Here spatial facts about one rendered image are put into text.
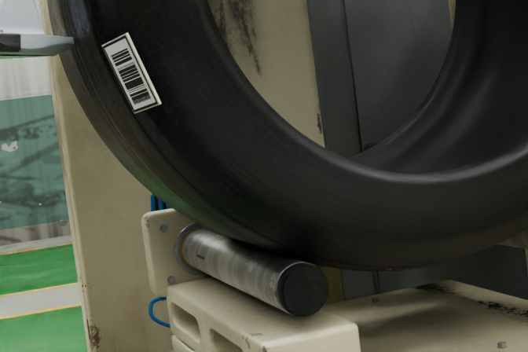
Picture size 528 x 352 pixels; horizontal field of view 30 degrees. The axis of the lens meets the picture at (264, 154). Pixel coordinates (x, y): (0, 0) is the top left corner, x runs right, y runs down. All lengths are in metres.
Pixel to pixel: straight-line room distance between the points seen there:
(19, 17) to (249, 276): 0.30
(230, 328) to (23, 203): 9.07
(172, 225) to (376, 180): 0.38
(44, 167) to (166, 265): 8.81
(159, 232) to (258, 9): 0.29
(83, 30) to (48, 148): 9.12
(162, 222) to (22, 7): 0.38
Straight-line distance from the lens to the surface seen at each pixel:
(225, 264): 0.96
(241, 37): 1.19
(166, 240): 1.14
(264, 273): 0.86
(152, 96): 0.76
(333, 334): 0.84
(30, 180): 9.93
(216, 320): 0.94
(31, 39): 0.85
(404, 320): 1.09
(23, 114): 9.92
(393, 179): 0.82
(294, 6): 1.22
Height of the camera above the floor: 1.06
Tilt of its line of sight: 3 degrees down
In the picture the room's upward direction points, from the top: 7 degrees counter-clockwise
